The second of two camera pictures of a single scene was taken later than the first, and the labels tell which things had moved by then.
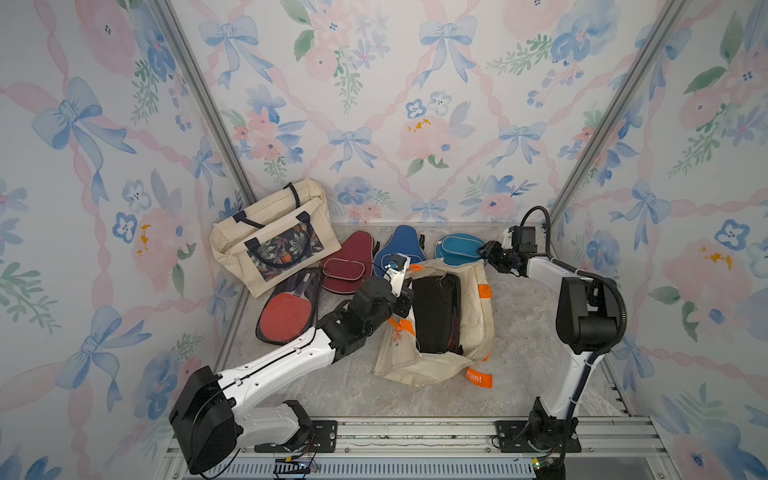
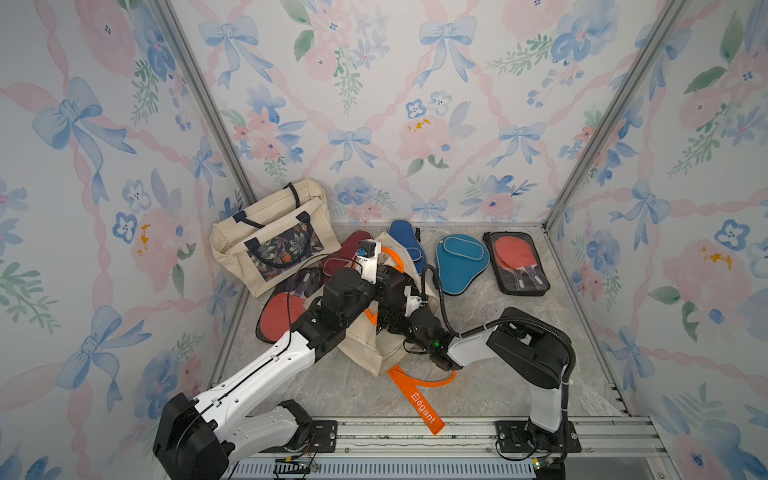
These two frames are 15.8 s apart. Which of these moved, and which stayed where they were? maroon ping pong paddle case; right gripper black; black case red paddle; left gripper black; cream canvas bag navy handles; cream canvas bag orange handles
Moved: left gripper black; right gripper black; black case red paddle; cream canvas bag orange handles
Stayed: cream canvas bag navy handles; maroon ping pong paddle case
